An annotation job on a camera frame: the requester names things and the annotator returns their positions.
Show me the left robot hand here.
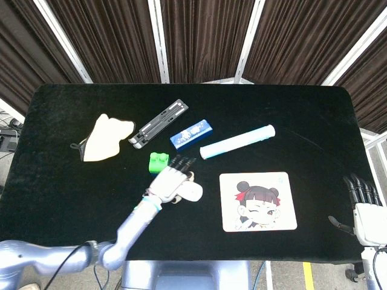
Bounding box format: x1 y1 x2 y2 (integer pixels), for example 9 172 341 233
147 154 198 205

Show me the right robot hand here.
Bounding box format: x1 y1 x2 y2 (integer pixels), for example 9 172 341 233
328 172 387 245

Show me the white computer mouse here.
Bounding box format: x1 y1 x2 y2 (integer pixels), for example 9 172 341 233
177 182 204 203

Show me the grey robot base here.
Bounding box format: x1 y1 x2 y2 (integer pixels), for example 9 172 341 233
120 260 252 290

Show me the cartoon girl mouse pad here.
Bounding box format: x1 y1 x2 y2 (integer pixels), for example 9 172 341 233
219 171 298 233

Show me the green and blue toy brick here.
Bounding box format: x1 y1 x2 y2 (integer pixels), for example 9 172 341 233
148 152 171 175

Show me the black caster wheel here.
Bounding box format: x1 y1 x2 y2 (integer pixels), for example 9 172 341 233
345 263 365 281

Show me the blue rectangular box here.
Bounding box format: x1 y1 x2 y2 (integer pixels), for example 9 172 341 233
169 118 213 152

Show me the black folding laptop stand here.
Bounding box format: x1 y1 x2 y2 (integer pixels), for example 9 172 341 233
128 98 189 149

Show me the black velvet tablecloth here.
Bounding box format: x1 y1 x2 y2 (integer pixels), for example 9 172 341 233
0 83 387 263

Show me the white and light-blue roll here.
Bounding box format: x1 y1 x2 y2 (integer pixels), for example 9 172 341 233
199 123 276 160

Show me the yellow floor tape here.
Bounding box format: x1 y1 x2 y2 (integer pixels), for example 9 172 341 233
302 262 315 290

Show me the brown pleated curtain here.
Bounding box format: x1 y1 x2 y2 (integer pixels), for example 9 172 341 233
160 0 256 84
241 0 387 86
334 28 387 134
0 0 85 115
45 0 161 85

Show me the black electronics box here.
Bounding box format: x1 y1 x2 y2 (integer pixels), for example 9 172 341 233
0 128 21 152

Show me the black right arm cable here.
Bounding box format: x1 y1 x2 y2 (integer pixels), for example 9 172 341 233
372 246 387 290

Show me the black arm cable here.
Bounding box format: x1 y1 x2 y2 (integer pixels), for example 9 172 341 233
372 246 387 290
45 243 91 290

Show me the white metal frame base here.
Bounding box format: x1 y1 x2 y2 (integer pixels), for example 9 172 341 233
359 128 387 209

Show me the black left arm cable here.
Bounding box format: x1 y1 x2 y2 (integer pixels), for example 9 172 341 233
45 243 91 290

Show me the white metal frame post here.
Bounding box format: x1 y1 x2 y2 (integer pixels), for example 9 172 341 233
32 0 94 85
234 0 266 85
147 0 171 85
321 13 387 86

